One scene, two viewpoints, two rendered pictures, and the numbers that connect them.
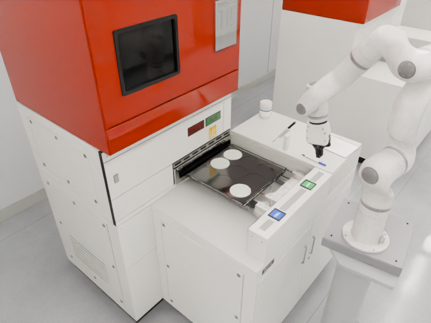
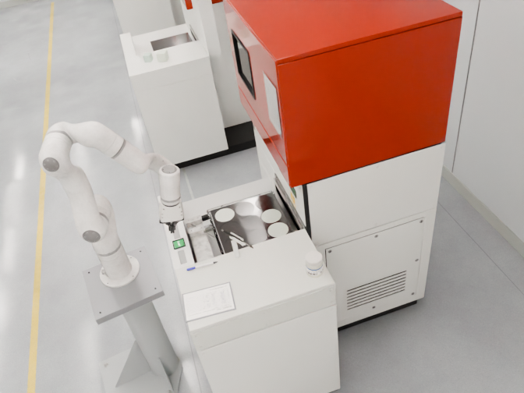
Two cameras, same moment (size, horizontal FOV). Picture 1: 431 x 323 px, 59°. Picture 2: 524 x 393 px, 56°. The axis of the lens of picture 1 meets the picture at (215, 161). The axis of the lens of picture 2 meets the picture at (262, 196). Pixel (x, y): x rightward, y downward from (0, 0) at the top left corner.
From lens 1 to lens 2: 3.14 m
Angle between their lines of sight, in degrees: 91
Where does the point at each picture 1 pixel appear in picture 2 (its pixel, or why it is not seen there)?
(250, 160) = (258, 238)
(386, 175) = not seen: hidden behind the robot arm
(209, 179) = (254, 201)
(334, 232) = (140, 255)
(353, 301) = not seen: hidden behind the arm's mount
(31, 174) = (482, 179)
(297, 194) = (177, 232)
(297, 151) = (225, 262)
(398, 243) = (95, 287)
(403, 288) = not seen: outside the picture
